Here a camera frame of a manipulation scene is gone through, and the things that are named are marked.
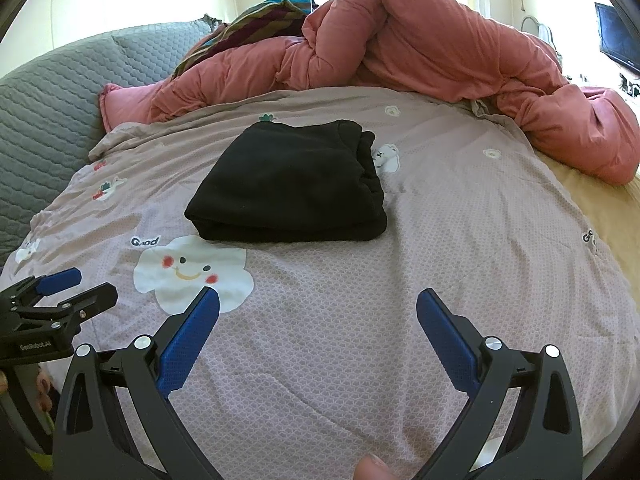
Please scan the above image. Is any pink comforter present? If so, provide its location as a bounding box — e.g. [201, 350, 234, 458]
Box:
[99, 0, 640, 186]

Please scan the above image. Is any black sweater with orange cuffs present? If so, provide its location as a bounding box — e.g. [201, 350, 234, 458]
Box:
[184, 119, 389, 243]

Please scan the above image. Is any person's left hand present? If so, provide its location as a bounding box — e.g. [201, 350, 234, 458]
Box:
[34, 374, 55, 413]

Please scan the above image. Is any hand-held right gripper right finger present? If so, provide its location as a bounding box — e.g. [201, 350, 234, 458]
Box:
[416, 287, 583, 480]

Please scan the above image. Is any grey quilted headboard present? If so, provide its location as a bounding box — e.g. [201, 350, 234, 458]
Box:
[0, 17, 221, 266]

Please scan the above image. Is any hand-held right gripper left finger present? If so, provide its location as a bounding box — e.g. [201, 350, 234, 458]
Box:
[52, 286, 221, 480]

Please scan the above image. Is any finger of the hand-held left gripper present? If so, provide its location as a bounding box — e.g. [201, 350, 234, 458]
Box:
[47, 282, 119, 333]
[7, 267, 83, 311]

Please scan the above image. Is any beige bed sheet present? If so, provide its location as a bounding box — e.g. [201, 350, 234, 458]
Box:
[542, 155, 640, 306]

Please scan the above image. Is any dark flat screen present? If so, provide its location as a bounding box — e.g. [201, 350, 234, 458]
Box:
[594, 2, 640, 73]

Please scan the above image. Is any grey curved metal frame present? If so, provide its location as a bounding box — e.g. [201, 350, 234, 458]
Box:
[520, 14, 557, 48]

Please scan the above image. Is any lilac printed bed sheet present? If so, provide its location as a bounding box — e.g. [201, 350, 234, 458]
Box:
[0, 85, 631, 480]

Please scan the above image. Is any person's right hand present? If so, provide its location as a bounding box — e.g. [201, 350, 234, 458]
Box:
[352, 465, 403, 480]

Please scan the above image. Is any striped colourful cloth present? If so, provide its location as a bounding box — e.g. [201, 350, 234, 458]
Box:
[170, 0, 321, 81]

